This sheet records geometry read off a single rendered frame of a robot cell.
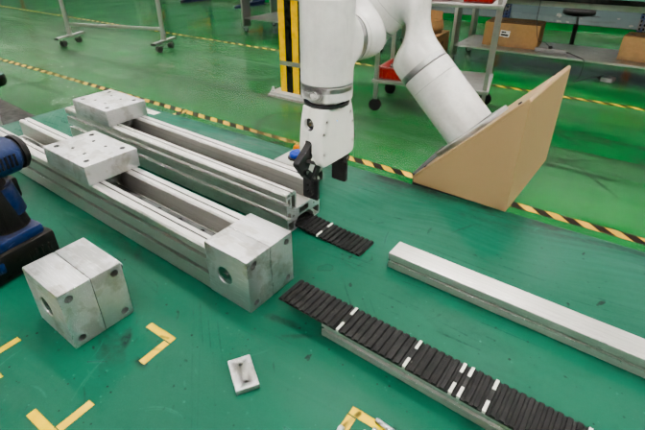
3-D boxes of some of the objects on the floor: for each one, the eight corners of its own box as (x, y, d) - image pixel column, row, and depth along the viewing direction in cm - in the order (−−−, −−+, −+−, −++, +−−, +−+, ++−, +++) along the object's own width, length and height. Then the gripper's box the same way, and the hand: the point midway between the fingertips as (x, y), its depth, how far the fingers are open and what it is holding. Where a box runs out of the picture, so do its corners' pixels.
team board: (55, 48, 585) (3, -136, 490) (82, 40, 628) (38, -131, 532) (158, 54, 553) (124, -141, 458) (179, 46, 595) (152, -134, 500)
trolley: (490, 104, 391) (514, -25, 342) (485, 126, 347) (512, -18, 297) (375, 90, 425) (382, -28, 376) (357, 108, 381) (362, -23, 331)
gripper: (338, 78, 81) (336, 165, 90) (273, 103, 69) (278, 202, 77) (373, 85, 77) (369, 176, 86) (312, 112, 65) (312, 215, 74)
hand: (325, 182), depth 81 cm, fingers open, 8 cm apart
